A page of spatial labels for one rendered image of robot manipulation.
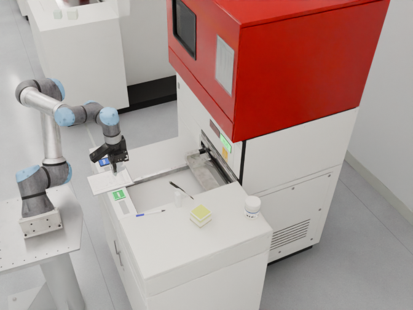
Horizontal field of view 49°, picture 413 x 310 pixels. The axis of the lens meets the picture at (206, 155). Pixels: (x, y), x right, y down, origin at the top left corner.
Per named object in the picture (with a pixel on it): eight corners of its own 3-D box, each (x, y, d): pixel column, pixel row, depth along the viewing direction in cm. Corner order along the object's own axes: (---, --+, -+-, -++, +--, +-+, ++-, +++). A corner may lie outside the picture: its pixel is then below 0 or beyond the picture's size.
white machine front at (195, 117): (180, 114, 292) (179, 59, 266) (240, 198, 238) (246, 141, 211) (176, 115, 291) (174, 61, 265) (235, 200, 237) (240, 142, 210)
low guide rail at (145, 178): (204, 161, 259) (204, 157, 257) (206, 163, 258) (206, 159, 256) (120, 186, 243) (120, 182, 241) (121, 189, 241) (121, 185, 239)
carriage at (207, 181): (196, 155, 258) (196, 151, 256) (225, 197, 234) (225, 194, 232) (184, 158, 256) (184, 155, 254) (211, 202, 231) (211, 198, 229)
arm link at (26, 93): (2, 78, 205) (64, 106, 177) (25, 77, 213) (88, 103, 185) (3, 103, 209) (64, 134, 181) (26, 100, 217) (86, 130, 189)
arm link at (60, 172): (36, 187, 227) (24, 79, 214) (62, 180, 238) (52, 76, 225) (49, 192, 220) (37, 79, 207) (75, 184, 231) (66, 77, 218)
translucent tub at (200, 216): (201, 212, 211) (201, 202, 206) (212, 221, 207) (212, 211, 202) (188, 221, 207) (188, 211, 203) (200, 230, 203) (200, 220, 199)
